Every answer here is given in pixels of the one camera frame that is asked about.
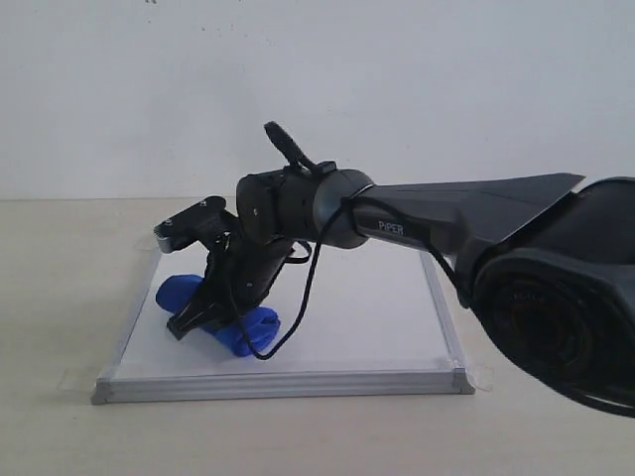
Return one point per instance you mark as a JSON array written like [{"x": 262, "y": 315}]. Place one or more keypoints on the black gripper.
[{"x": 236, "y": 269}]

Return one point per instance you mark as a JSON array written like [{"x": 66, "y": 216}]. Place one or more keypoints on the blue microfibre cloth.
[{"x": 262, "y": 323}]

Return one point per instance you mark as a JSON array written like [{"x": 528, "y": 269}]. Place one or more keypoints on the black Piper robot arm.
[{"x": 545, "y": 263}]

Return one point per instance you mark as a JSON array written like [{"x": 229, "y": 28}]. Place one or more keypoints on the clear tape back left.
[{"x": 146, "y": 244}]

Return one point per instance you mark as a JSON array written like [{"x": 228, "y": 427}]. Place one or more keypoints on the clear tape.
[
  {"x": 469, "y": 378},
  {"x": 146, "y": 244}
]

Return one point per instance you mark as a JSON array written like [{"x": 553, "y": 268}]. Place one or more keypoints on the clear tape front right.
[{"x": 469, "y": 378}]

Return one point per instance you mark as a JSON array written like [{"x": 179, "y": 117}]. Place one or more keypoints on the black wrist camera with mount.
[{"x": 204, "y": 222}]

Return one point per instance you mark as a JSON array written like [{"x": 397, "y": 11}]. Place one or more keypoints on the white board with aluminium frame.
[{"x": 376, "y": 323}]

